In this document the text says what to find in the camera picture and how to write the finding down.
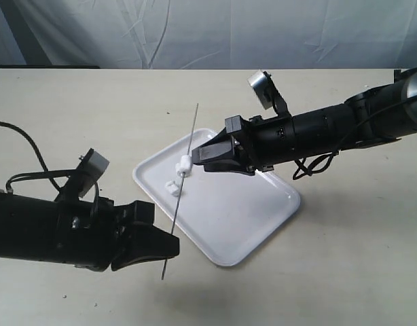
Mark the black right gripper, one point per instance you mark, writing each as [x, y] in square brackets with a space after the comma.
[262, 143]

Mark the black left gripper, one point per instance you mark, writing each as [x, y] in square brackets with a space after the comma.
[116, 237]

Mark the thin metal skewer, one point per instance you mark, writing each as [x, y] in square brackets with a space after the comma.
[181, 184]

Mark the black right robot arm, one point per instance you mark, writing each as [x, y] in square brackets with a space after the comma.
[311, 140]

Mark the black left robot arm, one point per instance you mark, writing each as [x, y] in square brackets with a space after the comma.
[28, 226]

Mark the white rectangular plastic tray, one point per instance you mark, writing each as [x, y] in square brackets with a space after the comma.
[225, 215]

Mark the grey wrinkled backdrop cloth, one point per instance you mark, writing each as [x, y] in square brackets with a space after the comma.
[210, 34]

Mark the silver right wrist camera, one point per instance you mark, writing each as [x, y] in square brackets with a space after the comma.
[261, 84]

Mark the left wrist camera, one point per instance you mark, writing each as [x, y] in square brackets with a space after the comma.
[93, 165]

